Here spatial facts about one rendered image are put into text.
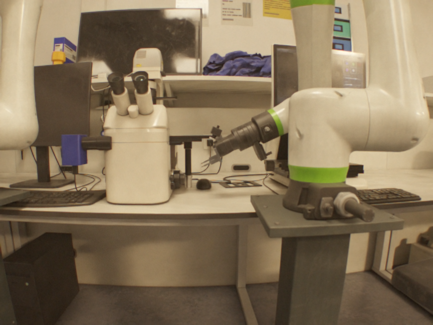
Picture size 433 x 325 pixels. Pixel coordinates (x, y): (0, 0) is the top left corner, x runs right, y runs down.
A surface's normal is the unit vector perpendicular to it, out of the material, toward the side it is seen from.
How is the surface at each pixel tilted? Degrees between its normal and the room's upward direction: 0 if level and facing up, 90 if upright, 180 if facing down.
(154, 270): 90
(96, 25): 86
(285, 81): 93
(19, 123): 78
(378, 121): 95
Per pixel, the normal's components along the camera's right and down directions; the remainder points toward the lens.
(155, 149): 0.45, 0.09
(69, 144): 0.07, 0.08
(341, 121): -0.32, 0.20
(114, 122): 0.06, -0.58
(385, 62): -0.80, -0.11
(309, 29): -0.50, 0.49
